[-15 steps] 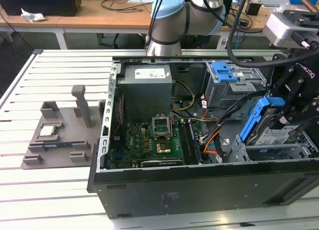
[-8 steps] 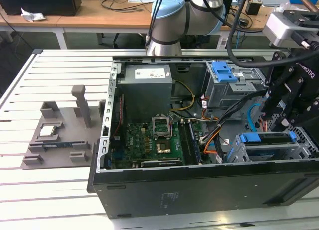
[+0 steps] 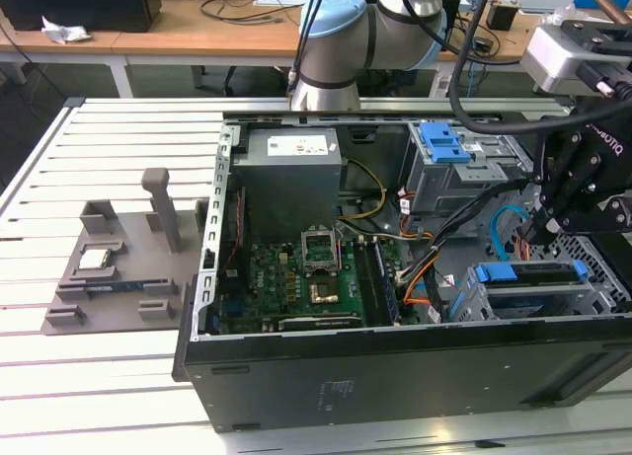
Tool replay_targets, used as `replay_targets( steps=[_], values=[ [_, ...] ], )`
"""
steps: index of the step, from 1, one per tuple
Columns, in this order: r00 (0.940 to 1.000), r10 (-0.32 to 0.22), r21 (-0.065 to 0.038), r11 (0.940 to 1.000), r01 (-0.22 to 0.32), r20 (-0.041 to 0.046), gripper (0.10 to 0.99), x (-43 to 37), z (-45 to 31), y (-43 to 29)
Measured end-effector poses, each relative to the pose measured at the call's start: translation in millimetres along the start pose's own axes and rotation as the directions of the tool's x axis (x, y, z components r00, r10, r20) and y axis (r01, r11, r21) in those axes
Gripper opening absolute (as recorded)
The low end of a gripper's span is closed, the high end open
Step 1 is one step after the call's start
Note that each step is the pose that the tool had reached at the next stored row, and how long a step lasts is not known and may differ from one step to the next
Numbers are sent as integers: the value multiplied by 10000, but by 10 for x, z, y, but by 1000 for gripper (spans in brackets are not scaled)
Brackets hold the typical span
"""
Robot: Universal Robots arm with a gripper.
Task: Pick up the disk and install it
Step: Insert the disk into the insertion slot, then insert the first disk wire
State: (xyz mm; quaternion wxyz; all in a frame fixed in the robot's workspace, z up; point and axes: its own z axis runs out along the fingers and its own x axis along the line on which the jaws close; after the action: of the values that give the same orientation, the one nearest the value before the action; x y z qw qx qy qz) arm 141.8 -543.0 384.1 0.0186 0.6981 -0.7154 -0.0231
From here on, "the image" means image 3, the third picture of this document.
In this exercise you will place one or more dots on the large black box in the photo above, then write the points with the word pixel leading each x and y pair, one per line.
pixel 74 6

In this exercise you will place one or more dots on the wooden desk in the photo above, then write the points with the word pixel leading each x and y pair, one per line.
pixel 148 43

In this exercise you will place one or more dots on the silver CPU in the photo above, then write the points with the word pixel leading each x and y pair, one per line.
pixel 94 259

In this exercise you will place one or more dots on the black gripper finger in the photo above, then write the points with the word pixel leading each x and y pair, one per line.
pixel 597 215
pixel 560 169

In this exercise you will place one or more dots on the black open PC case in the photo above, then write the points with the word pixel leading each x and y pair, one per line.
pixel 395 376

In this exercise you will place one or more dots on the black RAM slot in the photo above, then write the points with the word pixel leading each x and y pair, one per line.
pixel 366 282

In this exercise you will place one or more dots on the grey parts rack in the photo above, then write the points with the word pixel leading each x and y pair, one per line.
pixel 133 257

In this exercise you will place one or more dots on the black camera bracket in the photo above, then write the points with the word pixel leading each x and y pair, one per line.
pixel 592 35

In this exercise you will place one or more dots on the grey metal disk bay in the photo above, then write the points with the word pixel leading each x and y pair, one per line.
pixel 597 297

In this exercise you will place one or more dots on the hard disk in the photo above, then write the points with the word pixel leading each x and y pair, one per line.
pixel 538 273

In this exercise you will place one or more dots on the CPU socket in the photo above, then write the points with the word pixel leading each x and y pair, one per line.
pixel 323 293

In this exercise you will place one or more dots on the dark RAM stick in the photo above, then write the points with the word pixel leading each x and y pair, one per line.
pixel 387 287

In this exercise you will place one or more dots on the small black box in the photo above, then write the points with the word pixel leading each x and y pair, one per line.
pixel 501 16

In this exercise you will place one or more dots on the grey metal drive cage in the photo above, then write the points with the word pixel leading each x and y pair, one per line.
pixel 444 188

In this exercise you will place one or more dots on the crumpled white paper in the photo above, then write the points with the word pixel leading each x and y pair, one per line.
pixel 64 33

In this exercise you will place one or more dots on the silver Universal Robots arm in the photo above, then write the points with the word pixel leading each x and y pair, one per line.
pixel 345 45

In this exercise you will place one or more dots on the green motherboard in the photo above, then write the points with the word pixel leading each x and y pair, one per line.
pixel 276 287

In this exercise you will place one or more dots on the flat grey tray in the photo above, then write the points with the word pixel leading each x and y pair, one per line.
pixel 545 1

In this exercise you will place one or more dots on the grey power supply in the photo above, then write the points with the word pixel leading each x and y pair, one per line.
pixel 286 188

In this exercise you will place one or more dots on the black graphics card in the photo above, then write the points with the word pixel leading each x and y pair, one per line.
pixel 316 323

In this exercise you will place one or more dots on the blue plastic latch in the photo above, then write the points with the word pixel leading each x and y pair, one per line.
pixel 439 144

